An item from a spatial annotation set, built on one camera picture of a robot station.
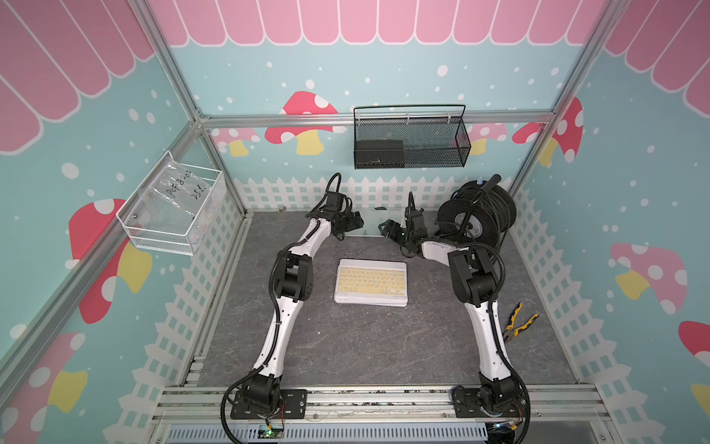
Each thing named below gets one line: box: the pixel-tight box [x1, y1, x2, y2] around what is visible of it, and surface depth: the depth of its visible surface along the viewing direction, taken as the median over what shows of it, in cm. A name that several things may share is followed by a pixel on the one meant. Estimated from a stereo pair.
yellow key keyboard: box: [333, 258, 408, 308], surface depth 96 cm
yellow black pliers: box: [502, 301, 539, 344], surface depth 89 cm
